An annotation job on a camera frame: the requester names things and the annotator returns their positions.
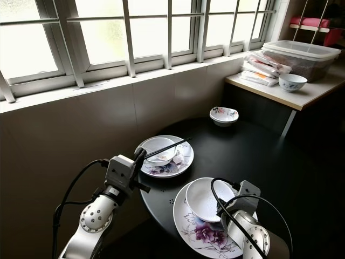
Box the white floral bowl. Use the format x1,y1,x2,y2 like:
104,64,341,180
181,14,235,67
139,137,177,167
185,177,240,223

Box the white floral plate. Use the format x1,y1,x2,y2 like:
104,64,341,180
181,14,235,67
135,135,195,179
172,178,259,259

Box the black round table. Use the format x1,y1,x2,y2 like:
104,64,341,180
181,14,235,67
132,116,345,259

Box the white framed window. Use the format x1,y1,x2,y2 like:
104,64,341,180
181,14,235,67
0,0,281,104

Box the small floral dish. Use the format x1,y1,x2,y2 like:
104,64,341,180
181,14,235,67
209,106,240,128

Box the white plastic food packet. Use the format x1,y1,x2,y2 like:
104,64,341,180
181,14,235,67
240,71,280,87
248,51,292,73
243,60,281,80

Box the blue and white bowl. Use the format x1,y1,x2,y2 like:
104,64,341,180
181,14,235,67
278,73,308,92

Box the light wooden countertop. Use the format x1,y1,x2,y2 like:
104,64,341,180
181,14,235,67
225,67,345,112

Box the clear lidded plastic container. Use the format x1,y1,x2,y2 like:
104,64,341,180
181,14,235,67
261,40,342,83

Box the red cushioned chair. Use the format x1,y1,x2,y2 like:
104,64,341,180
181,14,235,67
288,0,345,49

